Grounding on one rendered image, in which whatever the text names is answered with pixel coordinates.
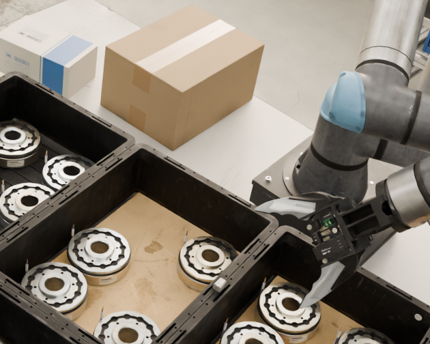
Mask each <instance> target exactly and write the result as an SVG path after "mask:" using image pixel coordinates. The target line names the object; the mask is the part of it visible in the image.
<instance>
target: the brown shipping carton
mask: <svg viewBox="0 0 430 344"><path fill-rule="evenodd" d="M264 46H265V44H264V43H263V42H260V41H259V40H257V39H255V38H253V37H252V36H250V35H248V34H246V33H244V32H243V31H240V30H239V29H237V28H235V27H233V26H231V25H230V24H228V23H226V22H224V21H223V20H221V19H219V18H217V17H215V16H213V15H211V14H209V13H208V12H206V11H204V10H202V9H201V8H198V7H197V6H195V5H193V4H191V5H189V6H187V7H185V8H183V9H181V10H178V11H176V12H174V13H172V14H170V15H168V16H166V17H164V18H162V19H160V20H157V21H156V22H154V23H152V24H150V25H148V26H146V27H144V28H142V29H140V30H138V31H135V32H133V33H131V34H129V35H127V36H125V37H123V38H121V39H119V40H117V41H114V42H112V43H110V44H108V45H106V46H105V54H104V68H103V76H102V90H101V98H100V105H101V106H103V107H104V108H106V109H107V110H109V111H110V112H112V113H114V114H115V115H116V116H118V117H120V118H122V119H123V120H124V121H126V122H128V123H129V124H131V125H132V126H134V127H135V128H137V129H139V130H140V131H141V132H143V133H145V134H146V135H148V136H149V137H151V138H153V139H154V140H156V141H157V142H159V143H160V144H162V145H164V146H165V147H167V148H168V149H170V150H171V151H174V150H175V149H177V148H179V147H180V146H182V145H183V144H185V143H186V142H188V141H189V140H191V139H192V138H194V137H196V136H197V135H198V134H200V133H202V132H203V131H204V130H206V129H208V128H209V127H211V126H213V125H214V124H215V123H217V122H218V121H220V120H222V119H223V118H225V117H226V116H228V115H229V114H231V113H232V112H234V111H236V110H237V109H239V108H240V107H241V106H243V105H245V104H246V103H247V102H249V101H251V100H252V99H253V94H254V90H255V85H256V81H257V76H258V73H259V67H260V64H261V58H262V55H263V50H264Z"/></svg>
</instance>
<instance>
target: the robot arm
mask: <svg viewBox="0 0 430 344"><path fill-rule="evenodd" d="M427 2H428V0H374V1H373V5H372V8H371V13H370V16H369V20H368V23H367V28H366V31H365V33H364V38H363V41H362V46H361V48H360V53H359V56H358V60H357V63H356V68H355V71H353V72H349V71H343V72H342V73H340V75H339V78H338V81H337V82H336V83H335V84H333V85H332V86H331V87H330V88H329V89H328V91H327V92H326V95H325V98H324V101H323V102H322V104H321V106H320V109H319V111H320V112H319V117H318V119H317V123H316V126H315V130H314V133H313V137H312V140H311V144H310V145H309V146H308V147H307V148H306V149H305V151H304V152H303V153H302V154H301V156H300V157H299V158H298V159H297V161H296V163H295V166H294V169H293V173H292V177H293V182H294V184H295V185H296V188H297V189H298V190H299V191H300V192H301V195H295V196H291V197H285V198H282V199H275V200H272V201H268V202H266V203H263V204H261V205H260V206H258V207H256V208H255V211H256V212H262V213H266V214H269V213H275V212H276V213H278V214H280V215H286V214H291V215H294V216H295V217H296V218H298V219H299V221H301V220H310V219H312V218H313V217H314V215H316V214H317V213H319V212H321V214H320V217H319V218H317V219H315V220H312V221H311V222H309V223H307V224H306V228H307V230H308V232H309V233H310V235H311V238H312V240H313V243H314V245H316V247H315V248H313V252H314V254H315V256H316V258H317V260H318V261H320V260H322V262H323V265H322V266H321V276H320V277H319V279H318V280H317V281H315V282H314V283H313V286H312V290H311V291H310V292H309V293H308V294H306V295H305V297H304V298H303V300H302V301H301V303H300V305H299V308H300V309H303V308H305V307H308V306H310V305H312V304H314V303H316V302H318V301H319V300H321V299H322V298H323V297H324V296H326V295H327V294H329V293H330V292H331V291H332V290H334V289H335V288H337V287H338V286H339V285H340V284H342V283H343V282H345V281H346V280H347V279H348V278H349V277H351V276H352V275H353V274H354V273H355V272H356V270H357V269H358V267H359V266H360V263H361V261H362V256H363V255H364V254H365V253H366V251H367V249H368V247H369V246H370V245H371V243H370V241H372V240H373V237H372V235H373V234H376V233H379V232H381V231H383V230H386V229H387V228H390V227H392V228H393V229H394V230H395V231H396V232H398V233H402V232H404V231H407V230H409V229H411V228H416V227H419V226H421V225H423V224H425V223H426V222H428V224H429V226H430V55H429V58H428V60H427V63H426V65H425V68H424V70H423V73H422V76H421V78H420V81H419V83H418V86H417V88H416V89H411V88H409V87H408V84H409V80H410V74H411V71H412V66H413V62H414V58H415V54H416V49H417V46H418V40H419V37H420V32H421V29H422V23H423V20H424V17H425V11H426V8H427ZM369 158H372V159H376V160H379V161H382V162H387V163H389V164H393V165H397V166H399V167H403V169H401V170H399V171H397V172H395V173H392V174H390V175H389V176H388V178H386V179H384V180H382V181H380V182H378V183H376V185H375V194H376V196H374V197H371V198H370V199H367V200H365V201H363V202H361V201H362V200H363V199H364V196H365V195H366V192H367V189H368V186H369V176H368V161H369ZM360 202H361V203H360ZM358 203H359V204H358ZM357 204H358V205H357Z"/></svg>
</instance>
